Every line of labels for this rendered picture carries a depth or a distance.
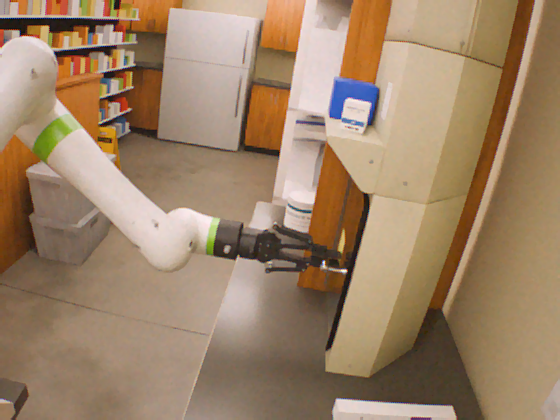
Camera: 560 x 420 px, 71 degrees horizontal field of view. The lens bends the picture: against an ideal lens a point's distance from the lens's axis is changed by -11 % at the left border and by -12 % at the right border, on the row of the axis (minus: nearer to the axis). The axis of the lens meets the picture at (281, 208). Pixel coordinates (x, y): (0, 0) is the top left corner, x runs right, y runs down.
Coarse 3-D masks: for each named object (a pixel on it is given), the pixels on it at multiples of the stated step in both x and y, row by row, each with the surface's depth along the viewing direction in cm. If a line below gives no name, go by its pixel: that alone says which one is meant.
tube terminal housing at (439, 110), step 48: (384, 48) 101; (432, 48) 74; (384, 96) 92; (432, 96) 78; (480, 96) 84; (384, 144) 84; (432, 144) 81; (480, 144) 93; (384, 192) 85; (432, 192) 85; (384, 240) 89; (432, 240) 95; (384, 288) 94; (432, 288) 107; (336, 336) 100; (384, 336) 99
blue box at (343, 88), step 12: (336, 84) 97; (348, 84) 96; (360, 84) 96; (372, 84) 101; (336, 96) 98; (348, 96) 97; (360, 96) 97; (372, 96) 97; (336, 108) 99; (372, 108) 98
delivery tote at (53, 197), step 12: (108, 156) 306; (36, 168) 264; (48, 168) 267; (36, 180) 260; (48, 180) 258; (60, 180) 258; (36, 192) 265; (48, 192) 264; (60, 192) 263; (72, 192) 262; (36, 204) 269; (48, 204) 268; (60, 204) 267; (72, 204) 266; (84, 204) 279; (48, 216) 273; (60, 216) 271; (72, 216) 270; (84, 216) 284
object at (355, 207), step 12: (348, 192) 116; (360, 192) 95; (348, 204) 112; (360, 204) 92; (348, 216) 108; (360, 216) 89; (348, 228) 104; (360, 228) 90; (336, 240) 123; (348, 240) 100; (348, 252) 96; (348, 264) 93; (336, 276) 109; (348, 276) 94; (336, 288) 104; (324, 300) 123; (336, 300) 100; (324, 312) 118; (336, 312) 98; (324, 324) 113; (324, 336) 108
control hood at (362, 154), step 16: (336, 128) 90; (368, 128) 96; (336, 144) 83; (352, 144) 82; (368, 144) 82; (352, 160) 84; (368, 160) 83; (352, 176) 85; (368, 176) 84; (368, 192) 86
